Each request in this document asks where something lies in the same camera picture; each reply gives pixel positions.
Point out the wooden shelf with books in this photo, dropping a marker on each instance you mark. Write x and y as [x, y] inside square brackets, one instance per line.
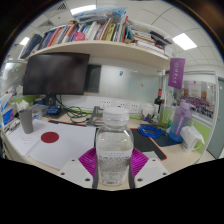
[106, 48]

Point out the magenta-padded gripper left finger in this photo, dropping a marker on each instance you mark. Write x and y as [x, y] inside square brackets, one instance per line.
[87, 161]

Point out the ceiling lights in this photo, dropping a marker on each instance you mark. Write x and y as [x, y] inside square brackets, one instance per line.
[184, 41]

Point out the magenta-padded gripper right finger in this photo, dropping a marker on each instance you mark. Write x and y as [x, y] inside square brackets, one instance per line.
[139, 161]

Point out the group photo poster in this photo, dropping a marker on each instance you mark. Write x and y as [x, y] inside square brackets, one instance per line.
[200, 100]

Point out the handwritten white paper sheet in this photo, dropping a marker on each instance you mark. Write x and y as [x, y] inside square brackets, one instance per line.
[23, 141]

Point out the dark wine bottle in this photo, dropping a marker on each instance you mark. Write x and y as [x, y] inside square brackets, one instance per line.
[158, 101]

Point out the white plastic pitcher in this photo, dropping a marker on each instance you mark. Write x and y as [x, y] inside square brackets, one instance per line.
[190, 140]

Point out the white wall socket row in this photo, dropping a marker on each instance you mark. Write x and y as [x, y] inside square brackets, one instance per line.
[120, 105]

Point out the purple translucent water jug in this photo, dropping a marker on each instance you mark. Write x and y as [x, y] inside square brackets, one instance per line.
[180, 125]

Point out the white tissue stack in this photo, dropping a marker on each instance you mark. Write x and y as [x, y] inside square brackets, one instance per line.
[22, 105]

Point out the clear plastic box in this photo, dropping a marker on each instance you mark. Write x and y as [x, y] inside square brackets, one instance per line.
[40, 111]

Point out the flat round red coaster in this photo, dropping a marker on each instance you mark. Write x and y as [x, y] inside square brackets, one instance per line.
[50, 137]

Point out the small blue box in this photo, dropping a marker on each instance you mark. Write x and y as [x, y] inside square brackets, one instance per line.
[54, 110]

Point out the small white paper sheet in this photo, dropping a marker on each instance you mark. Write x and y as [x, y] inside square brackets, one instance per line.
[151, 155]

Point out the clear water bottle white cap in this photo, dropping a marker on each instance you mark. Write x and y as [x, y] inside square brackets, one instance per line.
[114, 150]

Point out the grey ribbed cup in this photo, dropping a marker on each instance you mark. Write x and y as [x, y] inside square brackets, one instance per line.
[26, 121]

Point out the purple hanging banner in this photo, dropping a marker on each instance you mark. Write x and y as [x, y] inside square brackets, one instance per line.
[176, 73]

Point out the grey metal laptop stand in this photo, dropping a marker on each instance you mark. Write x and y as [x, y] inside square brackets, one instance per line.
[94, 118]

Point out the blue tissue box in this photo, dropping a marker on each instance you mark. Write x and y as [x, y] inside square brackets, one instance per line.
[7, 115]

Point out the black computer monitor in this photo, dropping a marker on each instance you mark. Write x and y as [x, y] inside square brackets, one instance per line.
[55, 73]

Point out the black desk mat orange edge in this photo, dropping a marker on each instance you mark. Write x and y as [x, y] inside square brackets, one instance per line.
[146, 143]

